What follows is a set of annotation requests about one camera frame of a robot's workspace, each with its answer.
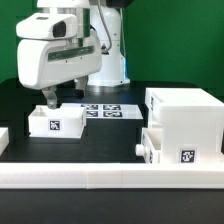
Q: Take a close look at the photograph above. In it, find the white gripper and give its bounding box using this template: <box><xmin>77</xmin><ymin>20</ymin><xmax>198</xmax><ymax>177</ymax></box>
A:
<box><xmin>17</xmin><ymin>30</ymin><xmax>102</xmax><ymax>109</ymax></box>

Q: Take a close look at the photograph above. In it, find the white front drawer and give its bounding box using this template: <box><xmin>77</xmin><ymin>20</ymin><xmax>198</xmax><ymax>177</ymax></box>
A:
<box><xmin>135</xmin><ymin>128</ymin><xmax>162</xmax><ymax>164</ymax></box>

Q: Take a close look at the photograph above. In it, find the white drawer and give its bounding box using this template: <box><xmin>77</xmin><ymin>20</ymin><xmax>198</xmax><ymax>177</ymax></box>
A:
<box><xmin>135</xmin><ymin>128</ymin><xmax>162</xmax><ymax>164</ymax></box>
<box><xmin>28</xmin><ymin>105</ymin><xmax>86</xmax><ymax>139</ymax></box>

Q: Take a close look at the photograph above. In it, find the white drawer cabinet box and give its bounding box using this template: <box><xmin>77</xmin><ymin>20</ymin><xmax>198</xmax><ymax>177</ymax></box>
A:
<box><xmin>145</xmin><ymin>87</ymin><xmax>224</xmax><ymax>164</ymax></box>

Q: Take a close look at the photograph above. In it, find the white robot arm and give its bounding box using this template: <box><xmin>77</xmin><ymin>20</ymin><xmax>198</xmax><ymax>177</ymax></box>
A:
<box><xmin>16</xmin><ymin>0</ymin><xmax>132</xmax><ymax>109</ymax></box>

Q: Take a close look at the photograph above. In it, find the white rear drawer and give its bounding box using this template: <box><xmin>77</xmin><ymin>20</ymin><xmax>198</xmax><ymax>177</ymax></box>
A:
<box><xmin>28</xmin><ymin>105</ymin><xmax>86</xmax><ymax>139</ymax></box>

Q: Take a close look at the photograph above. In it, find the white marker plate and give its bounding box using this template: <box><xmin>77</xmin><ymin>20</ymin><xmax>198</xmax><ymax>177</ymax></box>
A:
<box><xmin>61</xmin><ymin>102</ymin><xmax>144</xmax><ymax>120</ymax></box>

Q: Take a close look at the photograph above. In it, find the white left side block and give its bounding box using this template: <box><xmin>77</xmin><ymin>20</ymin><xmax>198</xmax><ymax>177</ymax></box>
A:
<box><xmin>0</xmin><ymin>127</ymin><xmax>9</xmax><ymax>155</ymax></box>

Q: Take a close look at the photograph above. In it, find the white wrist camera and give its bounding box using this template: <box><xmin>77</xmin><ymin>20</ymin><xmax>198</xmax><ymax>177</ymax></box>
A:
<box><xmin>16</xmin><ymin>13</ymin><xmax>78</xmax><ymax>40</ymax></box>

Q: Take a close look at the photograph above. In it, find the white fence wall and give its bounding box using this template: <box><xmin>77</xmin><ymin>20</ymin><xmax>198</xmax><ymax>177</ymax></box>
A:
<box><xmin>0</xmin><ymin>163</ymin><xmax>224</xmax><ymax>189</ymax></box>

